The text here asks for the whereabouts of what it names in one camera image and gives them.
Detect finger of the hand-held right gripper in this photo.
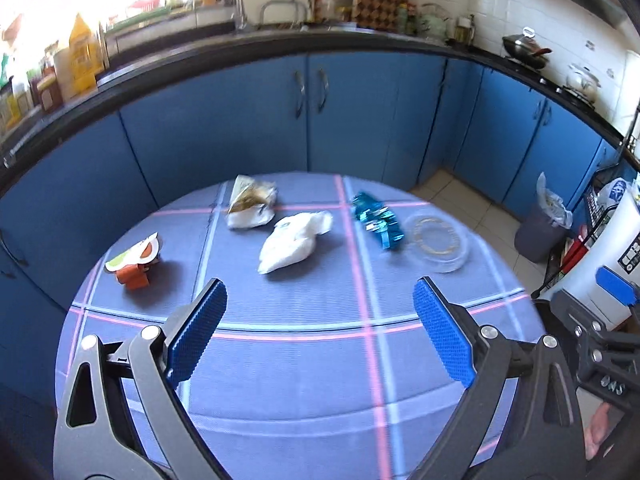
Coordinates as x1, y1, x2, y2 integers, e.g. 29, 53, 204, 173
595, 266, 640, 307
549, 287, 608, 333

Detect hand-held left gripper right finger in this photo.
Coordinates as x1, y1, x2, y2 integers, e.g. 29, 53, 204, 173
410, 275, 586, 480

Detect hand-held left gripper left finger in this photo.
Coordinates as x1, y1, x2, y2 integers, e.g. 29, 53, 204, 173
52, 276, 231, 480

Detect white printed container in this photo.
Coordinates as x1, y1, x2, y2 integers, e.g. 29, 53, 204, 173
542, 180, 640, 331

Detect person's right hand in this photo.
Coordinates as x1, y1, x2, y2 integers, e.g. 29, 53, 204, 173
584, 402, 617, 461

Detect grey bin with plastic bag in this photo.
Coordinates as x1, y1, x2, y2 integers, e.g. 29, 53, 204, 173
514, 172, 573, 263

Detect crushed orange yoghurt cup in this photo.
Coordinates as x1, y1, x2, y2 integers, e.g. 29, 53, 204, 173
104, 232, 164, 291

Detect crumpled white tissue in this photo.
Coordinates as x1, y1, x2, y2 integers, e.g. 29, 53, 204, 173
257, 210, 333, 275

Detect white brown snack wrapper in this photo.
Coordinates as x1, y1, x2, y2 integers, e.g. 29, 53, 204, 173
226, 175, 278, 231

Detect teal foil wrapper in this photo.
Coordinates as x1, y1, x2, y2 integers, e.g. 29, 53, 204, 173
350, 191, 406, 250

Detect blue lower kitchen cabinets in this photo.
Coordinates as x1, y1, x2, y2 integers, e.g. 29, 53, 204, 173
0, 52, 626, 396

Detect black wok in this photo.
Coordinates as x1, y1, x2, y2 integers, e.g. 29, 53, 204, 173
501, 27, 553, 71

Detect brown jar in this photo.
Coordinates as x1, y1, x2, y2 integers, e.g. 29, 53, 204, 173
37, 67, 63, 111

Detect white jar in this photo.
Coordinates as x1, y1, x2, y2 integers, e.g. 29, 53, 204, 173
52, 50, 76, 101

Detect black kitchen countertop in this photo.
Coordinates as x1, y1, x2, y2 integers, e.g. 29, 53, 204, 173
0, 22, 640, 191

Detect yellow juice bottle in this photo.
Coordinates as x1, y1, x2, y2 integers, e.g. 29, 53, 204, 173
68, 12, 101, 96

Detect green teapot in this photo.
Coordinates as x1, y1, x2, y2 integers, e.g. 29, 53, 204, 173
417, 4, 451, 41

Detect curved steel faucet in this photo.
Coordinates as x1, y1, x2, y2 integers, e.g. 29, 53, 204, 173
260, 0, 308, 23

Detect black wire rack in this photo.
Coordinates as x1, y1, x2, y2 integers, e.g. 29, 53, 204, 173
532, 135, 640, 298

